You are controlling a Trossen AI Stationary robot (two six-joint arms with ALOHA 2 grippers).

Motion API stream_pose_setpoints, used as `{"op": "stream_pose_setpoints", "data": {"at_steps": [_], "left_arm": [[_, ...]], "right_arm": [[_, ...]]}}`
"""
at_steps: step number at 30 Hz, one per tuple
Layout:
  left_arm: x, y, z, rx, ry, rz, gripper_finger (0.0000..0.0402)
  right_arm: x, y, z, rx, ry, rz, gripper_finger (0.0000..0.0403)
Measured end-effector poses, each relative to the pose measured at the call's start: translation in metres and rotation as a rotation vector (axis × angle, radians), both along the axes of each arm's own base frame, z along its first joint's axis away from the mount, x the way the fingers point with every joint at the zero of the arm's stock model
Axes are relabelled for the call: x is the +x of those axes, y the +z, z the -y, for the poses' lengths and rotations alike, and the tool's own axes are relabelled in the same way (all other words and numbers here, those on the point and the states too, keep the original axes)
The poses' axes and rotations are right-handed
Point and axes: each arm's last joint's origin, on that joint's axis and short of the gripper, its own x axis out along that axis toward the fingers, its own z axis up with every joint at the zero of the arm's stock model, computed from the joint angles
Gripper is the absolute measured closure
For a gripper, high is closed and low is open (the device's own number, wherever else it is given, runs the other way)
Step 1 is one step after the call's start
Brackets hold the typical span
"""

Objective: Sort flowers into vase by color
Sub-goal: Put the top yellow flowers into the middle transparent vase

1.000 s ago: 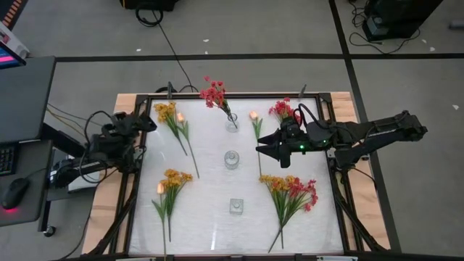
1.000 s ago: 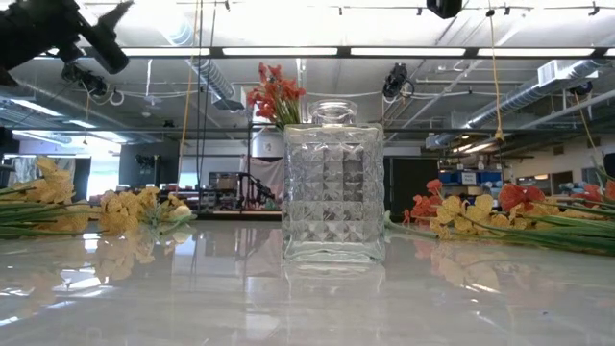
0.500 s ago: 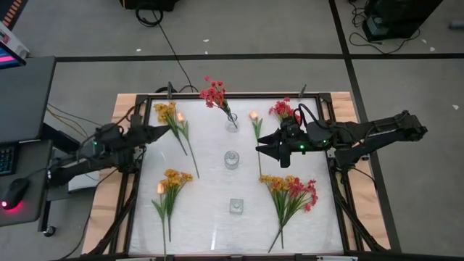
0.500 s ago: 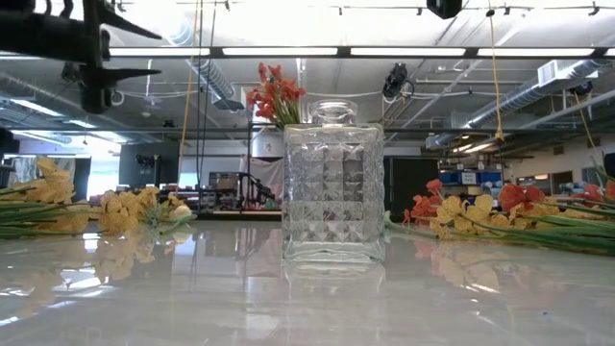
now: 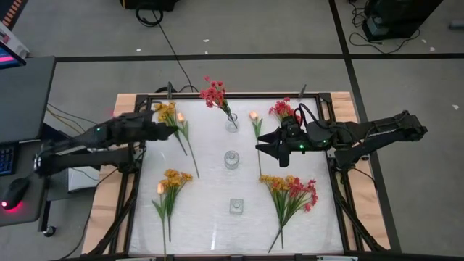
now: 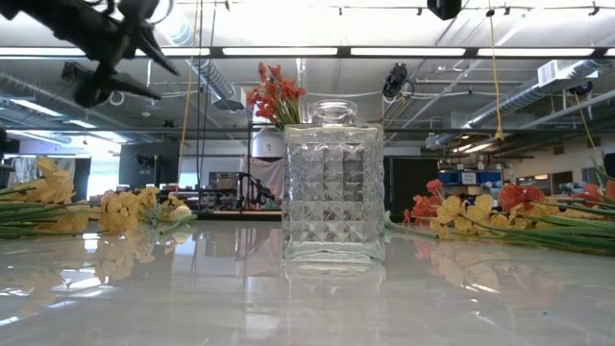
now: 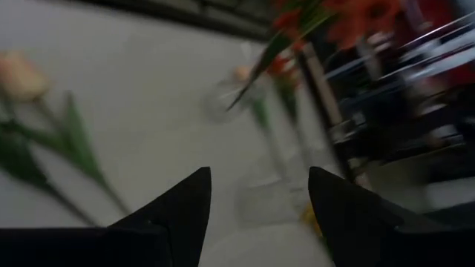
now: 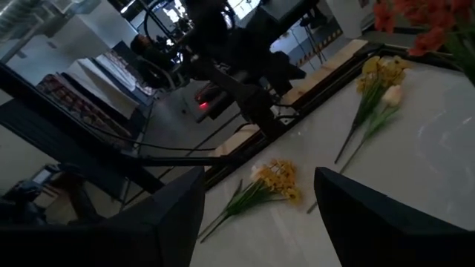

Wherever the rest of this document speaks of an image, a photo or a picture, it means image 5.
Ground grey desk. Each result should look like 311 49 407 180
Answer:
0 56 56 228

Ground black floor cable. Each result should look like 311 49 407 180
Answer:
135 7 199 94

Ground backlit black keyboard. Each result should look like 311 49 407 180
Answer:
0 143 17 178

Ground black box on floor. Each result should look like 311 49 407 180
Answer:
119 0 179 12

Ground black computer mouse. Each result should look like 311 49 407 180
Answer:
1 177 30 211

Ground square faceted glass vase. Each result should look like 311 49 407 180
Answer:
228 198 244 215

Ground black panel orange stripes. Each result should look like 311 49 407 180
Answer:
0 0 29 30

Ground black equipment cabinet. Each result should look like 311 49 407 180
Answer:
361 0 444 41

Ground white box under desk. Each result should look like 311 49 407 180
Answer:
66 165 101 193

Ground white-framed monitor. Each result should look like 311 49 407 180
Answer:
0 21 30 70

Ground yellow artificial flower bunch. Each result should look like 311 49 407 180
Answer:
159 168 194 243
258 174 297 251
154 101 189 157

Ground black aluminium table frame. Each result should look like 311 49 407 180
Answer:
85 92 391 261

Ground red artificial flower bunch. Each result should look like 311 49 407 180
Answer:
199 75 239 130
268 177 320 254
268 96 302 126

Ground conical clear glass vase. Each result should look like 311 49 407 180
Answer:
224 112 241 133

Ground light wooden table board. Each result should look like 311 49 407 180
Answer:
82 91 392 254

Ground round textured glass vase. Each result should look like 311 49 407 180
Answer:
223 149 241 171

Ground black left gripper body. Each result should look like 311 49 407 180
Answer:
121 110 164 143

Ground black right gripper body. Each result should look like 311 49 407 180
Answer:
277 115 333 167

